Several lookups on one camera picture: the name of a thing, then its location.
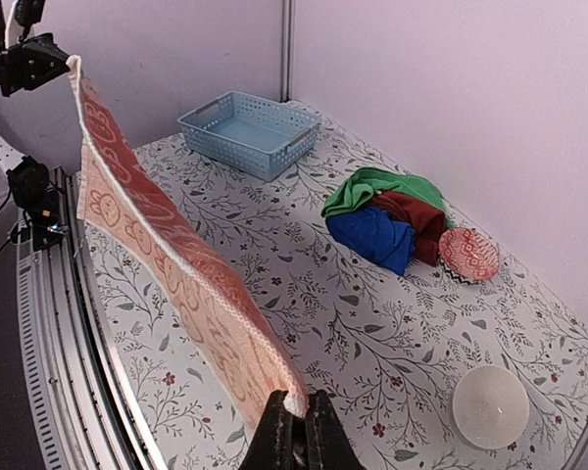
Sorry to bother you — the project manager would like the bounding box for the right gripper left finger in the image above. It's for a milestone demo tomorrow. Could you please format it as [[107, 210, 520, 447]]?
[[242, 391, 295, 470]]

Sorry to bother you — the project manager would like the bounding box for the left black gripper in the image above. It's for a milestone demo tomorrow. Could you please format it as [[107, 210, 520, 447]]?
[[0, 1, 69, 97]]

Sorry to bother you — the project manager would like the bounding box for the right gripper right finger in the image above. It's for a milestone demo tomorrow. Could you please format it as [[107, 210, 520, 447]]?
[[305, 390, 363, 470]]

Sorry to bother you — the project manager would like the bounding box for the orange bunny towel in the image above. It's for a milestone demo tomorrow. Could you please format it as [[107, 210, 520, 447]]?
[[67, 55, 309, 429]]

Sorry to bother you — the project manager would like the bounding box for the white bowl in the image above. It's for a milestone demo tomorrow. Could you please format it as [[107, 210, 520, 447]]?
[[451, 364, 529, 450]]

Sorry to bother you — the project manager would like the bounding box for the blue towel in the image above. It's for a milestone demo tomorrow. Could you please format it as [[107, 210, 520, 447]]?
[[325, 207, 416, 276]]

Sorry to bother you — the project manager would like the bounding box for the light blue plastic basket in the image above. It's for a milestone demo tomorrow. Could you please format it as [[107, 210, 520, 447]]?
[[177, 91, 320, 182]]

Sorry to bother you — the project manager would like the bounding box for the red patterned bowl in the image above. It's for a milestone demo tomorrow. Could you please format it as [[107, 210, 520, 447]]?
[[438, 227, 500, 285]]

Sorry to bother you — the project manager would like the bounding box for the dark red towel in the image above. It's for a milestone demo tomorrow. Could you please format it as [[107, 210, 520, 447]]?
[[370, 191, 447, 266]]

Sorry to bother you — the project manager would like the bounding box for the green towel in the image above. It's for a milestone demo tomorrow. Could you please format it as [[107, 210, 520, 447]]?
[[320, 167, 447, 218]]

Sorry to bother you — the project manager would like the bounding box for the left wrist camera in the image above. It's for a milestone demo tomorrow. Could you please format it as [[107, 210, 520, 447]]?
[[15, 0, 45, 27]]

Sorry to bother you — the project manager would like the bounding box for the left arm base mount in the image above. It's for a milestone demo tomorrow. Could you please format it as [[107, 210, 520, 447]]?
[[6, 156, 70, 252]]

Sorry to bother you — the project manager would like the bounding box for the front aluminium rail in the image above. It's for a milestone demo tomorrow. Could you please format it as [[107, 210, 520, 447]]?
[[16, 167, 167, 469]]

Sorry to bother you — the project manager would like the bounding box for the left aluminium frame post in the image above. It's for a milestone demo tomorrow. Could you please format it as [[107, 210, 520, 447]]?
[[279, 0, 295, 103]]

